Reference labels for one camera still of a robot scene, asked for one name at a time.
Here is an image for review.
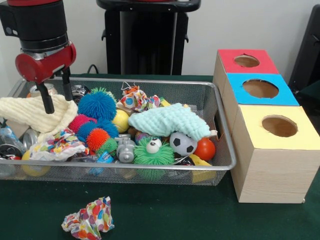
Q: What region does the black cable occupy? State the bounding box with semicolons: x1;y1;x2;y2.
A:
87;63;101;75

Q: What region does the red ball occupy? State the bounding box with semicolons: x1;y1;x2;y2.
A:
195;137;216;161

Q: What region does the green fuzzy toy with eyes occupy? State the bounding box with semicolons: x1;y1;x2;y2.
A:
133;136;176;182

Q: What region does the wire mesh bin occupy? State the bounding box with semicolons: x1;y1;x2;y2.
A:
0;76;237;187

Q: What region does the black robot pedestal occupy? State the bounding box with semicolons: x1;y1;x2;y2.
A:
96;0;202;76

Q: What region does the blue spiky ball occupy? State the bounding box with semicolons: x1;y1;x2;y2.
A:
77;87;118;122

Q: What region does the yellow cheese wedge toy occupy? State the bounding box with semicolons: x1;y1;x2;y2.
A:
189;154;217;183

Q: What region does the black panel stand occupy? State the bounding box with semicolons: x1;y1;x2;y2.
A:
289;5;320;94

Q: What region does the black and white soccer ball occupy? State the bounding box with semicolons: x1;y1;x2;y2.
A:
169;131;198;158

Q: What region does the orange spiky ball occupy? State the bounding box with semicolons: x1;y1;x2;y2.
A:
86;127;111;152

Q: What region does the crushed silver can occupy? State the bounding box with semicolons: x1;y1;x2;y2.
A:
28;83;58;98

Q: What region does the yellow ball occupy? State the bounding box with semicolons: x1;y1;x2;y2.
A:
112;109;131;134

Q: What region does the wooden box with three holes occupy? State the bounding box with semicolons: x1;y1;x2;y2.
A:
212;48;320;204

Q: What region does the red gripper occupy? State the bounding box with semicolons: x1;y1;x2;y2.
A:
15;42;77;115

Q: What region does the cream waffle cloth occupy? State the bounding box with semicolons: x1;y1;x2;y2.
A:
0;94;79;141

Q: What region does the mint green waffle cloth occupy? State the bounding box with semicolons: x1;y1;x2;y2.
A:
127;102;212;141

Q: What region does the grey robot toy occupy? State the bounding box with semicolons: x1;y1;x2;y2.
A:
115;134;137;164

